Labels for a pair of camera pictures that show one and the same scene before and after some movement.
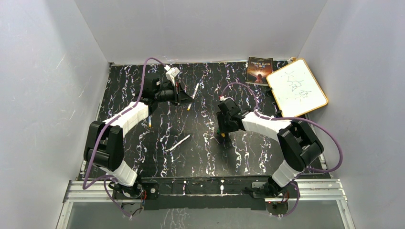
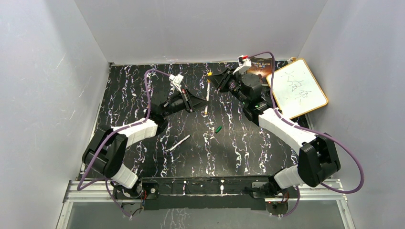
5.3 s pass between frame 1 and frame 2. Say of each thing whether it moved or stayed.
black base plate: stayed
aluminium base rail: stayed
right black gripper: moved
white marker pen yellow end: moved
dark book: stayed
